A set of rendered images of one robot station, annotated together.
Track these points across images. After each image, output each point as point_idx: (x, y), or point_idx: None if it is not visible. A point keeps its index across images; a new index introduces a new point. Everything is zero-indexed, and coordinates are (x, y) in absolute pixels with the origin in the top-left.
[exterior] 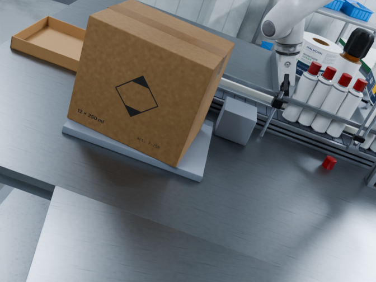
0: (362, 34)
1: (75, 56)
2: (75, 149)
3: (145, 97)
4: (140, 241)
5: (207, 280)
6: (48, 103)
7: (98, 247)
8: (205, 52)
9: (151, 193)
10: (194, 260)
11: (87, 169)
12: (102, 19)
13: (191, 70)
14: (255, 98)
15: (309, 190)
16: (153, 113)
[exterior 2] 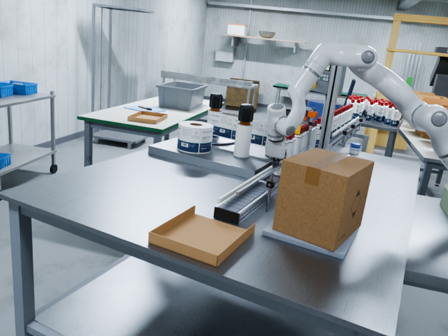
0: (251, 107)
1: (215, 236)
2: (360, 257)
3: (358, 200)
4: (428, 251)
5: (439, 240)
6: (308, 260)
7: (444, 264)
8: (352, 158)
9: (384, 241)
10: (428, 240)
11: (379, 257)
12: (350, 175)
13: (370, 169)
14: (234, 180)
15: None
16: (359, 206)
